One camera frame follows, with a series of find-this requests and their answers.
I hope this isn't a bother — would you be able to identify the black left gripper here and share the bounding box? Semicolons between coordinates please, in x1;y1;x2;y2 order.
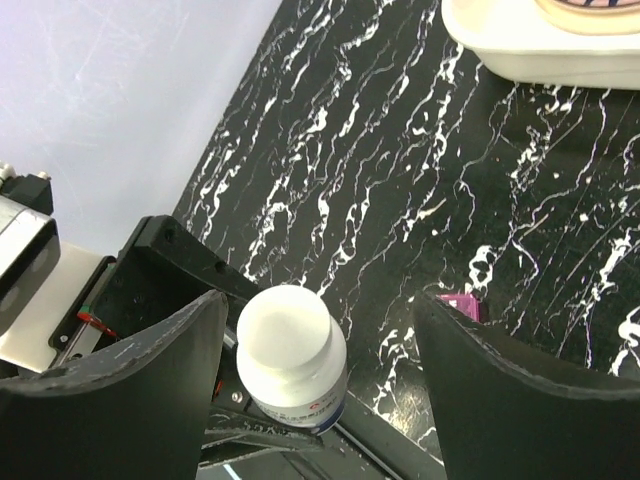
47;215;260;368

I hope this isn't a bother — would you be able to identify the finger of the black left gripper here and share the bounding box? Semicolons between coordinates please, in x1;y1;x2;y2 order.
199;402;324;465

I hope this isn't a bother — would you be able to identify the white rectangular dish tub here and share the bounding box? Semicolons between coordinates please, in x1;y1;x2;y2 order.
441;1;639;91

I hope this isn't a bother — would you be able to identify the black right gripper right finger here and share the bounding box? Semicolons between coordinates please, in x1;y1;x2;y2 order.
412;294;639;479

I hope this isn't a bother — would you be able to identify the beige striped plate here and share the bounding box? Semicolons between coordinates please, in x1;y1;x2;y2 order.
536;0;639;36

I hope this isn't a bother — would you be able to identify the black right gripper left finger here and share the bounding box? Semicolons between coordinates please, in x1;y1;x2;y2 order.
1;291;228;479

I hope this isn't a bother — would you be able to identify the white pill bottle blue label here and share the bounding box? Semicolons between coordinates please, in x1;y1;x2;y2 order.
236;285;348;435

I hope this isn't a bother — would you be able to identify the pink weekly pill organizer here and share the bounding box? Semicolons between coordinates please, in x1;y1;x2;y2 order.
437;293;487;323

